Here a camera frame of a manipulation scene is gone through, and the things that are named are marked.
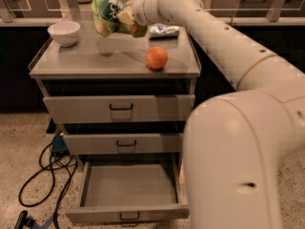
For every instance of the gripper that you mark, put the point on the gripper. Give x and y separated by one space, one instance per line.
138 10

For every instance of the green rice chip bag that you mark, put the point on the green rice chip bag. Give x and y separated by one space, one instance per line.
106 21

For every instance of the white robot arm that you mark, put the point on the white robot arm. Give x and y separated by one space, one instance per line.
233 142

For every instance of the grey drawer cabinet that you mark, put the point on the grey drawer cabinet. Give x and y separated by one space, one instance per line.
118 57

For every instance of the grey top drawer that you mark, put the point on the grey top drawer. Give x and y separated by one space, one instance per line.
105 101

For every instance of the grey drawer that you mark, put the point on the grey drawer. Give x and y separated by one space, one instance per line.
124 137
124 192
105 101

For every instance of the grey middle drawer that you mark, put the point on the grey middle drawer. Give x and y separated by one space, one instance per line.
124 137

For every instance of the grey bottom drawer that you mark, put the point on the grey bottom drawer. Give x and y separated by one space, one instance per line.
124 192

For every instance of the silver blue snack packet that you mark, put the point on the silver blue snack packet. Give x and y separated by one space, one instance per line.
160 31

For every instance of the orange fruit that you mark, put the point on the orange fruit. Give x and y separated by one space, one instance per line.
156 58

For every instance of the white ceramic bowl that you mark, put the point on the white ceramic bowl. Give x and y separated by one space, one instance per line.
65 33

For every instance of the glass partition with posts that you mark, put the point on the glass partition with posts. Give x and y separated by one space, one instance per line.
236 12

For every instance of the blue power box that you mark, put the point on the blue power box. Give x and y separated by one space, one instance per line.
58 145

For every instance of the black tool on floor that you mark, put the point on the black tool on floor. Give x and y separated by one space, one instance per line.
25 221

